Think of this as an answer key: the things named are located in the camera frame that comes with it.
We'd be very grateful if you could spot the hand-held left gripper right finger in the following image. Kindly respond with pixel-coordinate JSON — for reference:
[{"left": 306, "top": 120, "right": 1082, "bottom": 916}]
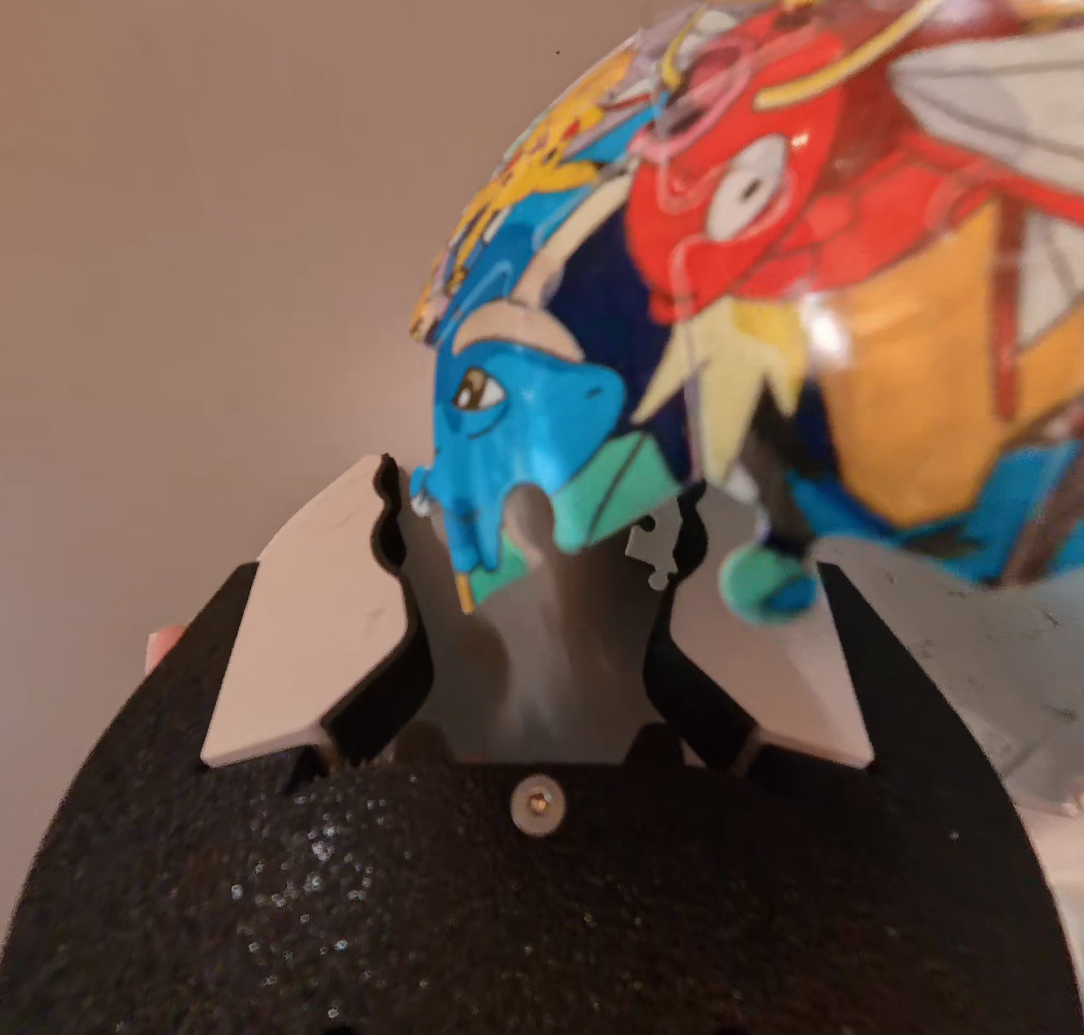
[{"left": 644, "top": 480, "right": 875, "bottom": 775}]

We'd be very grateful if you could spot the colourful puzzle ball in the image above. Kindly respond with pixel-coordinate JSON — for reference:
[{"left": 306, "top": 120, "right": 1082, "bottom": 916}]
[{"left": 409, "top": 0, "right": 1084, "bottom": 820}]

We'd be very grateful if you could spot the single puzzle piece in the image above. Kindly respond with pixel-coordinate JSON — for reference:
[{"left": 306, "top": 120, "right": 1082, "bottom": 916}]
[{"left": 624, "top": 510, "right": 685, "bottom": 589}]

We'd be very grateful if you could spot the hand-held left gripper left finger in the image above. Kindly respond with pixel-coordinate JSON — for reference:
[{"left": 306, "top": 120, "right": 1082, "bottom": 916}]
[{"left": 200, "top": 453, "right": 435, "bottom": 771}]

